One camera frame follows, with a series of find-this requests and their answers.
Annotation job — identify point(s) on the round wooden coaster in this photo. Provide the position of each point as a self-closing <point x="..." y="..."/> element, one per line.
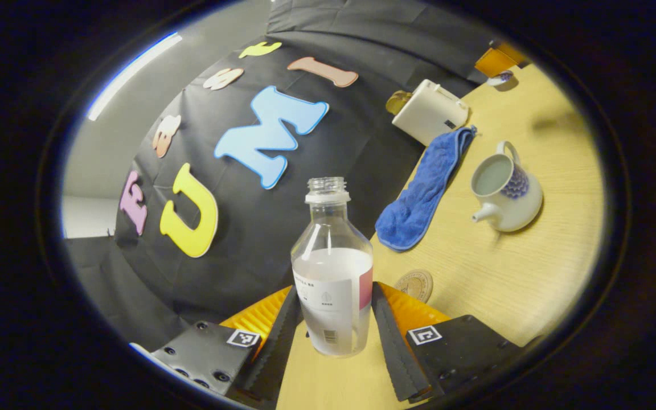
<point x="416" y="283"/>

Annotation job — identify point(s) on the blue towel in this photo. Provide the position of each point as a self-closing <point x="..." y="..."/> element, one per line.
<point x="419" y="199"/>

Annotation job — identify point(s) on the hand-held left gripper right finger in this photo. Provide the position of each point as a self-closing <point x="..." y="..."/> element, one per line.
<point x="390" y="353"/>

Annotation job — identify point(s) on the white blue teacup lid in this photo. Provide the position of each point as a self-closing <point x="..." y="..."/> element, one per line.
<point x="500" y="78"/>

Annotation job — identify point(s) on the clear plastic water bottle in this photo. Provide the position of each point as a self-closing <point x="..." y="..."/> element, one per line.
<point x="331" y="273"/>

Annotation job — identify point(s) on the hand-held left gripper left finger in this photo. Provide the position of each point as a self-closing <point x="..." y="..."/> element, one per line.
<point x="282" y="353"/>

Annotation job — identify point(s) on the white blue-flowered teacup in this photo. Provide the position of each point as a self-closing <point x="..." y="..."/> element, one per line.
<point x="510" y="205"/>

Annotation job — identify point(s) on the white toaster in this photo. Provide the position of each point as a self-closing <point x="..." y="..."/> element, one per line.
<point x="427" y="111"/>

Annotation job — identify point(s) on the brown toast slice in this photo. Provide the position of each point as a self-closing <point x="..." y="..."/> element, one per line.
<point x="396" y="102"/>

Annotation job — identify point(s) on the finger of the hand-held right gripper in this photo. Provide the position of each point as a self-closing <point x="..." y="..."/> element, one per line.
<point x="496" y="60"/>

